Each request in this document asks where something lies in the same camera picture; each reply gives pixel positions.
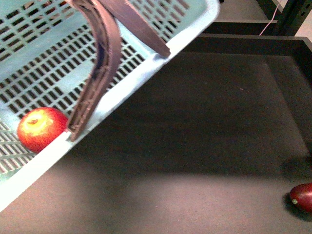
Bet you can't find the pink cable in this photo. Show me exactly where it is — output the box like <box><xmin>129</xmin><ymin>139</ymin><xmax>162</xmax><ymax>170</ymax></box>
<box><xmin>258</xmin><ymin>0</ymin><xmax>283</xmax><ymax>36</ymax></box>

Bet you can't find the dark red mango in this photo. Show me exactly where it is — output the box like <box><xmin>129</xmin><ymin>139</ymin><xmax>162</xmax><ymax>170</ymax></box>
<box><xmin>290</xmin><ymin>183</ymin><xmax>312</xmax><ymax>213</ymax></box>

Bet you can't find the black metal shelf rack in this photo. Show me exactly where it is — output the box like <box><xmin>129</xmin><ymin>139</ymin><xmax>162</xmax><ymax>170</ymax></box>
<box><xmin>204</xmin><ymin>0</ymin><xmax>312</xmax><ymax>37</ymax></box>

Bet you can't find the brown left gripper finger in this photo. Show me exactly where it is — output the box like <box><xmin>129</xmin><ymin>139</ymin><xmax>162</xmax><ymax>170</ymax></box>
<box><xmin>67</xmin><ymin>0</ymin><xmax>121</xmax><ymax>142</ymax></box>

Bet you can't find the red yellow apple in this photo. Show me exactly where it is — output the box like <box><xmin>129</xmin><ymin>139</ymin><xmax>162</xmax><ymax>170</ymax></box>
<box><xmin>17</xmin><ymin>107</ymin><xmax>68</xmax><ymax>154</ymax></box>

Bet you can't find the black table tray rim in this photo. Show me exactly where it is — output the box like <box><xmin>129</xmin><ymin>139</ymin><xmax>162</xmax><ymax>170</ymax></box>
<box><xmin>183</xmin><ymin>33</ymin><xmax>312</xmax><ymax>83</ymax></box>

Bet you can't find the light green plastic basket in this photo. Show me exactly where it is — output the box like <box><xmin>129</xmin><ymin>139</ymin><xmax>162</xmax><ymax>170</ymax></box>
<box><xmin>0</xmin><ymin>0</ymin><xmax>220</xmax><ymax>212</ymax></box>

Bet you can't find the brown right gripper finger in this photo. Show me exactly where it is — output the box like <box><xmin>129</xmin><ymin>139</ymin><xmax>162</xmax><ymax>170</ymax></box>
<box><xmin>100</xmin><ymin>0</ymin><xmax>171</xmax><ymax>58</ymax></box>

